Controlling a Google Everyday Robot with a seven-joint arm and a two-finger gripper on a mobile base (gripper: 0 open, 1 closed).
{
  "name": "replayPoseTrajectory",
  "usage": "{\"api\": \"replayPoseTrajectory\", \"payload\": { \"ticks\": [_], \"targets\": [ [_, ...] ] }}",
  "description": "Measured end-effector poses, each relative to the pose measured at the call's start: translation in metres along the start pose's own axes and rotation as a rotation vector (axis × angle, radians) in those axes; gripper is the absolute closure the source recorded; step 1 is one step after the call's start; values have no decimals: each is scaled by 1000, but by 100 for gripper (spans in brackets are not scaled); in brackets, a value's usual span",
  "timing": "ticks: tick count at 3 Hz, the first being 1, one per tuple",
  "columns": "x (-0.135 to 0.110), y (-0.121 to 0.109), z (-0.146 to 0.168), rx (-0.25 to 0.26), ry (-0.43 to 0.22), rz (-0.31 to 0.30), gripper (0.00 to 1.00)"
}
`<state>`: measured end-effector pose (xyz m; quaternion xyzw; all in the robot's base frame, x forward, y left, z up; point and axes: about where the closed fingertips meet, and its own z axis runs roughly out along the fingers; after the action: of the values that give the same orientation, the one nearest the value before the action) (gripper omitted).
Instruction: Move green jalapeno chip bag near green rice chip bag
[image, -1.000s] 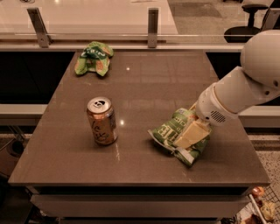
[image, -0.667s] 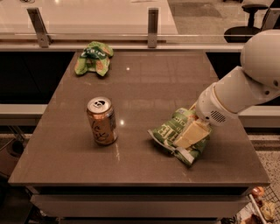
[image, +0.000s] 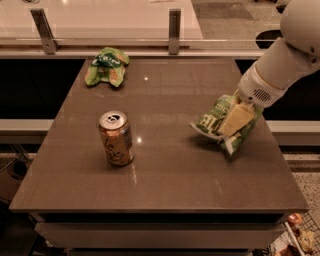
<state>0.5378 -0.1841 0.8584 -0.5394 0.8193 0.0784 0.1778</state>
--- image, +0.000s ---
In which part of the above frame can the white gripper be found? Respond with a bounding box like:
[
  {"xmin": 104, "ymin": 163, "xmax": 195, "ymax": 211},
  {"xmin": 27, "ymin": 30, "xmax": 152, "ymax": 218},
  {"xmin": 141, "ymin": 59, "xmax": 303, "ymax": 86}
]
[{"xmin": 218, "ymin": 64, "xmax": 286, "ymax": 137}]

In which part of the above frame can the green jalapeno kettle chip bag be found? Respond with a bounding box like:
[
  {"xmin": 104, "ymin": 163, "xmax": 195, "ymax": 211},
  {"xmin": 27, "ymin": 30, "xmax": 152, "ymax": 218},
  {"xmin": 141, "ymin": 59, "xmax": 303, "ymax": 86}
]
[{"xmin": 190, "ymin": 93, "xmax": 263, "ymax": 156}]

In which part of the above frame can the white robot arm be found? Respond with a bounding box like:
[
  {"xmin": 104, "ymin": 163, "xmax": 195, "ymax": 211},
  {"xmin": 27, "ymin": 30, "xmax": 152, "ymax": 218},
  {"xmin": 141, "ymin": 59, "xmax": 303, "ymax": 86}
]
[{"xmin": 218, "ymin": 0, "xmax": 320, "ymax": 137}]

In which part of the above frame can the green rice chip bag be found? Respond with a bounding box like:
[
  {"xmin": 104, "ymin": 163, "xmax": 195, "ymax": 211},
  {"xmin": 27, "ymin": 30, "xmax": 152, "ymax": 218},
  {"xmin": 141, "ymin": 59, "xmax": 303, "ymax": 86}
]
[{"xmin": 85, "ymin": 47, "xmax": 130, "ymax": 88}]

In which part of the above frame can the black office chair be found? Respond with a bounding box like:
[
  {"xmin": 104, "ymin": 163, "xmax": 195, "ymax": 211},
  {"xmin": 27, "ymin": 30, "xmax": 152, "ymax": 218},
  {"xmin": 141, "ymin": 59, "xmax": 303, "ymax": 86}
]
[{"xmin": 253, "ymin": 0, "xmax": 290, "ymax": 49}]

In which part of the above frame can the orange soda can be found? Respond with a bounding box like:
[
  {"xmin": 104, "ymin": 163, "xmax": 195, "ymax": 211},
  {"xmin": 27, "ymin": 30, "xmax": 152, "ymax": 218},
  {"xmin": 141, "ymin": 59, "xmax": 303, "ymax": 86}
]
[{"xmin": 99, "ymin": 110, "xmax": 134, "ymax": 166}]

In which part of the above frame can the right metal glass bracket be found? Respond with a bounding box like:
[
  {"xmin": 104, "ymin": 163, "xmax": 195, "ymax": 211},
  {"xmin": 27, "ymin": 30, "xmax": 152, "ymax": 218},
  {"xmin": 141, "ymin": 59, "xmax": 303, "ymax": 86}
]
[{"xmin": 168, "ymin": 9, "xmax": 181, "ymax": 55}]

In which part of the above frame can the metal glass bracket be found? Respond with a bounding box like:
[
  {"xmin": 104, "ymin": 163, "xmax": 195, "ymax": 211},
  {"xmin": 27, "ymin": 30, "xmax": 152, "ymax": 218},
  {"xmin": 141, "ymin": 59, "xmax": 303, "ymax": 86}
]
[
  {"xmin": 168, "ymin": 9, "xmax": 181, "ymax": 55},
  {"xmin": 30, "ymin": 8, "xmax": 59, "ymax": 55}
]

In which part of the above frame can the wire basket with snacks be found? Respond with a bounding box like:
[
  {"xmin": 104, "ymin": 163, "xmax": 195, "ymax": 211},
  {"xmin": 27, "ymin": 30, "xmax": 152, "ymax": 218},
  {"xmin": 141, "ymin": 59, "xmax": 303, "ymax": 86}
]
[{"xmin": 248, "ymin": 213, "xmax": 320, "ymax": 256}]

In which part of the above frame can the left metal glass bracket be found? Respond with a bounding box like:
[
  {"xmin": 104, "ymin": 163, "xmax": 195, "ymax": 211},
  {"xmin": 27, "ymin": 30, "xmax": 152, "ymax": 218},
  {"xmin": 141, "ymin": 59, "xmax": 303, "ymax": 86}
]
[{"xmin": 30, "ymin": 8, "xmax": 59, "ymax": 55}]

